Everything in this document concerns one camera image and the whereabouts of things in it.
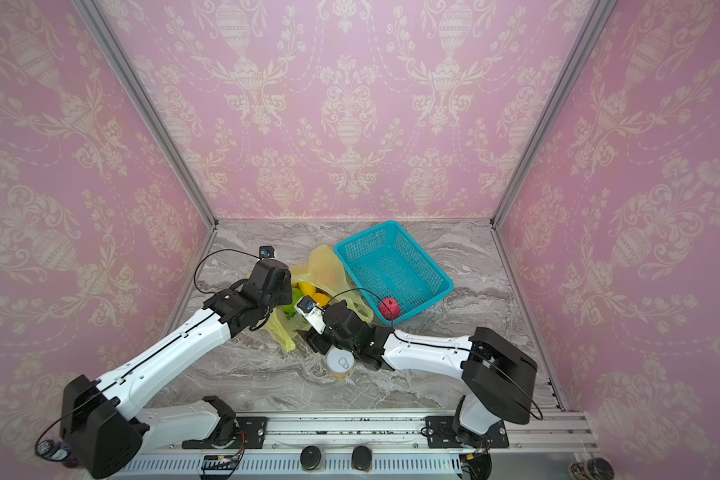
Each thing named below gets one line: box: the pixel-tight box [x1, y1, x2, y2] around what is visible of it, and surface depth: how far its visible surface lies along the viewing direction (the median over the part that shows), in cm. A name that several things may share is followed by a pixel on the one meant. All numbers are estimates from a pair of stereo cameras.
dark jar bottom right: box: [568, 457, 615, 480], surface depth 64 cm
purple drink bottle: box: [34, 439, 72, 462], surface depth 57 cm
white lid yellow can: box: [326, 346, 355, 380], surface depth 81 cm
